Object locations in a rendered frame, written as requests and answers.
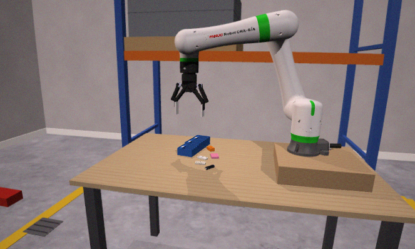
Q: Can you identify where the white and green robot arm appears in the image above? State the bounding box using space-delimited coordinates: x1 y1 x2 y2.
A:
175 10 342 157

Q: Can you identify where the blue three-compartment bin rack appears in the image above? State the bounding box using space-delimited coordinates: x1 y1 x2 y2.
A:
177 135 210 157

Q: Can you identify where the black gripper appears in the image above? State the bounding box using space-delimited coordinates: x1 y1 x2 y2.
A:
171 74 208 117

